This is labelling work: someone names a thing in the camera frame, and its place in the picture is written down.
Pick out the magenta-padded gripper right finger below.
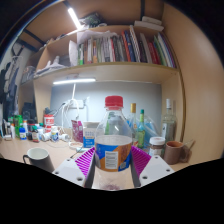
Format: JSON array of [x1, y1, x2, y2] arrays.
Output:
[[129, 145, 176, 188]]

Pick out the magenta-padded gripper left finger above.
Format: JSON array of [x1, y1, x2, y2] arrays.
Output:
[[52, 146, 97, 190]]

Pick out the clear red-capped water bottle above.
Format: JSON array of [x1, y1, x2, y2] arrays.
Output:
[[94, 95, 134, 191]]

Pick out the brown jar with white lid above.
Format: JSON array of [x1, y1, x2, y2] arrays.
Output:
[[148, 136, 167, 158]]

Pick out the blue and white tissue box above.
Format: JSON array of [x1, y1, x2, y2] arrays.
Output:
[[82, 121, 101, 149]]

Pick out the slim green glass bottle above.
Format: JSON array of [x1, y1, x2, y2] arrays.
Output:
[[134, 108, 147, 150]]

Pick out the magenta snack pouch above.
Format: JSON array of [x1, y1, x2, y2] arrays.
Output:
[[70, 119, 85, 144]]

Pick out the brown ceramic cup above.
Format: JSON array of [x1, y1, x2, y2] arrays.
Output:
[[162, 140, 185, 166]]

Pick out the blue bottle with yellow cap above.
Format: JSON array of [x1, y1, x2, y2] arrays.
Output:
[[128, 102, 139, 141]]

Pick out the black mug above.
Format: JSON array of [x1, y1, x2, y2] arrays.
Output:
[[22, 147, 56, 174]]

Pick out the tall clear glass bottle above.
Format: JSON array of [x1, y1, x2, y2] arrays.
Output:
[[160, 98, 178, 143]]

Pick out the red and white canister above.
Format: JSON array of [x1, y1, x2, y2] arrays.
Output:
[[43, 113, 55, 130]]

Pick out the white power strip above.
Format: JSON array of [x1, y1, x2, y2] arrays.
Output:
[[67, 98, 85, 110]]

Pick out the white under-shelf lamp bar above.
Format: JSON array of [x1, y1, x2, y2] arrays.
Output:
[[52, 77, 97, 86]]

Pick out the wooden shelf unit with books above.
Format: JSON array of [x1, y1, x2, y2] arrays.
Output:
[[17, 15, 185, 142]]

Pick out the hanging clothes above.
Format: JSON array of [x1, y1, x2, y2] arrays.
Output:
[[0, 59, 22, 118]]

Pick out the white ceiling light bar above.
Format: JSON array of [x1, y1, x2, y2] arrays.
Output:
[[67, 6, 83, 31]]

